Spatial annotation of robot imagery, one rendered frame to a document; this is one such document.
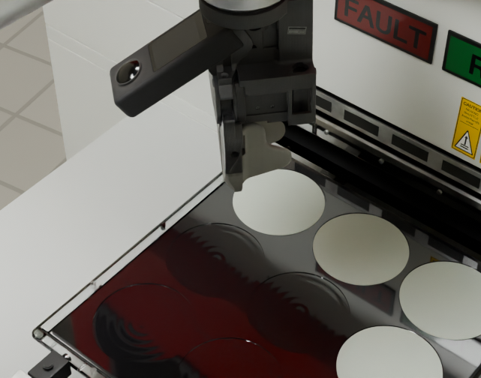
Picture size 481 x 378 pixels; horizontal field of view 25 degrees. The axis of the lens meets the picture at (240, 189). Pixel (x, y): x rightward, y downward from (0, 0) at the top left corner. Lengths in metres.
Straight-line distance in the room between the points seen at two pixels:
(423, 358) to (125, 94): 0.40
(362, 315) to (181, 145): 0.39
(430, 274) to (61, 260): 0.41
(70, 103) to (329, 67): 0.53
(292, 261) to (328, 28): 0.25
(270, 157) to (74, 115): 0.72
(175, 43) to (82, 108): 0.73
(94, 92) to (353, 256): 0.55
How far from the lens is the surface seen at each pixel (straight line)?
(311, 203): 1.19
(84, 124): 1.61
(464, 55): 1.07
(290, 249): 1.14
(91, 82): 1.54
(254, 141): 0.92
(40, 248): 1.27
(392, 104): 1.16
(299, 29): 0.86
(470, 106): 1.10
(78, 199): 1.32
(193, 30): 0.87
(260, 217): 1.17
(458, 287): 1.13
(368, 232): 1.17
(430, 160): 1.17
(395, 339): 1.08
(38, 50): 2.90
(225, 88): 0.87
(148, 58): 0.88
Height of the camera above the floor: 1.75
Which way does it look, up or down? 45 degrees down
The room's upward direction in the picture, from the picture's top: straight up
